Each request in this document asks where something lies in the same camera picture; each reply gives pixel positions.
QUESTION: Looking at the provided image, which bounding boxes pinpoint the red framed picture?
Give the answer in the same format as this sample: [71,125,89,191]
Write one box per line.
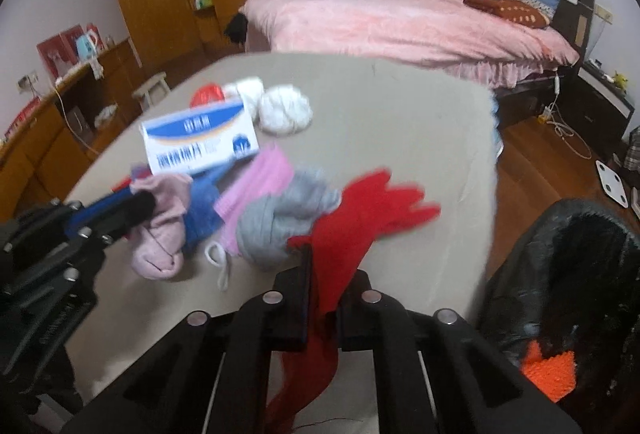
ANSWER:
[37,24,102,81]

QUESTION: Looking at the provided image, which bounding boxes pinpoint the black clothing on bed corner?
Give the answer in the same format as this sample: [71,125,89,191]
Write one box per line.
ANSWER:
[224,12,248,47]

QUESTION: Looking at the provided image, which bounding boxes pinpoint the orange foam net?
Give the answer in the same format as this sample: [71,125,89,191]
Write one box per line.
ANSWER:
[521,340,576,402]

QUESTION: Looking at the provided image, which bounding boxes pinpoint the grey sock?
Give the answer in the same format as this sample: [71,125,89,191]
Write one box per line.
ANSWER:
[235,170,342,270]

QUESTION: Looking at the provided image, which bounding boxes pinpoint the pink face mask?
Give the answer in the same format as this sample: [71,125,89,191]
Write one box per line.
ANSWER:
[203,141,296,292]

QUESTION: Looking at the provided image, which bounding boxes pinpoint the blue electric kettle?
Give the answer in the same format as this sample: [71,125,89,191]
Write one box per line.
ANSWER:
[75,31,98,61]

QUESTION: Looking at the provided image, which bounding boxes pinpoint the white tissue wad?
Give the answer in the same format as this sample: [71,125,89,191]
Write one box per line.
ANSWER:
[221,76,265,121]
[257,85,314,136]

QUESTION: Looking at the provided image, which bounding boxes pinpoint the pink sock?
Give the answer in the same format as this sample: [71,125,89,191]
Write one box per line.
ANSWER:
[130,173,192,280]

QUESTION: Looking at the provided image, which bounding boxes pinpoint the yellow plush toy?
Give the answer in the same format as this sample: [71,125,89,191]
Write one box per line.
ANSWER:
[613,72,628,92]

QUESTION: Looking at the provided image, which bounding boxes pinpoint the bed with pink duvet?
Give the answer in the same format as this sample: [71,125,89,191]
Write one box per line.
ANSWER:
[240,0,580,88]

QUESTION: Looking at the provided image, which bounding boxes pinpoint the black lined trash bin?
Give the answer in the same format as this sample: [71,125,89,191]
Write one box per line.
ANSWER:
[476,199,639,433]

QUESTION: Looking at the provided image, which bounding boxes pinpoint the wooden side cabinet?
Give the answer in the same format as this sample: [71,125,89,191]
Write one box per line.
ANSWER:
[1,41,144,220]

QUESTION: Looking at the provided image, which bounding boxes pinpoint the brown dotted cushion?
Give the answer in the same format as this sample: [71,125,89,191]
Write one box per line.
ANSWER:
[463,0,550,29]

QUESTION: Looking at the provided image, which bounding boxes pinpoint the beige table cloth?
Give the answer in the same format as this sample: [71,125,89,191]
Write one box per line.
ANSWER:
[66,54,497,400]

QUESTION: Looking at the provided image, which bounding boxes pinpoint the blue white carton box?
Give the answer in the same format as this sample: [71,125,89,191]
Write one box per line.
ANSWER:
[140,100,259,175]

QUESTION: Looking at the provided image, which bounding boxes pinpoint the black white nightstand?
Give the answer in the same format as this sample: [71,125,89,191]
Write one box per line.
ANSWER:
[558,62,634,160]

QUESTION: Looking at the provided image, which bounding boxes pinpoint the blue plastic wad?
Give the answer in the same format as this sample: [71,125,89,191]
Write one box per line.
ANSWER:
[182,162,233,258]

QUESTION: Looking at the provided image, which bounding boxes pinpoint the white charger cable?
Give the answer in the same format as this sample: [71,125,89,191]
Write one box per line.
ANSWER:
[541,70,594,161]

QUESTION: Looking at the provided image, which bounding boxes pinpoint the white bathroom scale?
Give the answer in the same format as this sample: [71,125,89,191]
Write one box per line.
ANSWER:
[594,160,629,209]

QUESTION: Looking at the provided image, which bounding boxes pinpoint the red plastic bag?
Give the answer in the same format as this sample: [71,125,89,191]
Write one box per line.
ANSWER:
[189,83,226,108]

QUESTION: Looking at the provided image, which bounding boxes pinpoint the small white wooden stool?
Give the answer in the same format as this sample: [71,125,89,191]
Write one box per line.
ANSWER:
[132,72,171,111]

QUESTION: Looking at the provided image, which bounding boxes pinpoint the red glove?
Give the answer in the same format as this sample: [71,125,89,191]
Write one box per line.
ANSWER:
[111,164,152,192]
[266,168,442,433]

